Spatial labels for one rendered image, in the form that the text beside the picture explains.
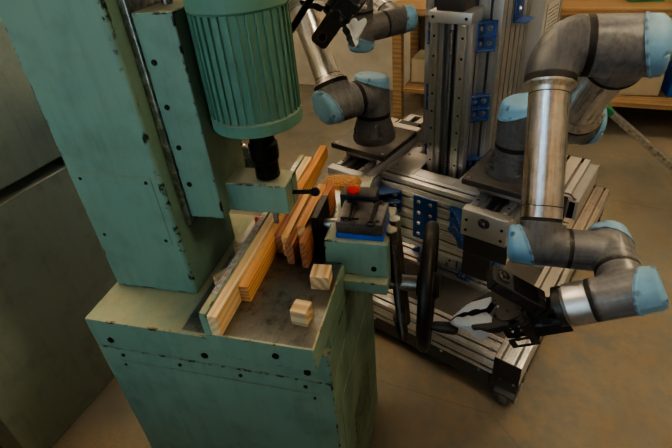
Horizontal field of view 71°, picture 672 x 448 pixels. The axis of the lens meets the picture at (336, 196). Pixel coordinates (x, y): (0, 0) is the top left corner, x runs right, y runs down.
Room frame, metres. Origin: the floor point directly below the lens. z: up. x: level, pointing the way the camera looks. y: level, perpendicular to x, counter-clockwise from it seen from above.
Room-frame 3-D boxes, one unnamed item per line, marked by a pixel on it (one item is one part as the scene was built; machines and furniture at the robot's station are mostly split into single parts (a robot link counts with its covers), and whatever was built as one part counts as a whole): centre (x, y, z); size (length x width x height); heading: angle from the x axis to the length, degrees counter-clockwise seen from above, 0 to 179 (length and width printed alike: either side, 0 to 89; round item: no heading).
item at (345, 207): (0.83, -0.05, 0.99); 0.13 x 0.11 x 0.06; 163
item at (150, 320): (0.90, 0.26, 0.76); 0.57 x 0.45 x 0.09; 73
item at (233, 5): (0.87, 0.14, 1.35); 0.18 x 0.18 x 0.31
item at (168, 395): (0.90, 0.25, 0.36); 0.58 x 0.45 x 0.71; 73
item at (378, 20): (1.34, -0.12, 1.24); 0.11 x 0.08 x 0.11; 119
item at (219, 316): (0.88, 0.15, 0.92); 0.60 x 0.02 x 0.05; 163
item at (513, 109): (1.21, -0.54, 0.98); 0.13 x 0.12 x 0.14; 73
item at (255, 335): (0.85, 0.03, 0.87); 0.61 x 0.30 x 0.06; 163
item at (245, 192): (0.87, 0.16, 1.03); 0.14 x 0.07 x 0.09; 73
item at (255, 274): (0.96, 0.11, 0.92); 0.60 x 0.02 x 0.04; 163
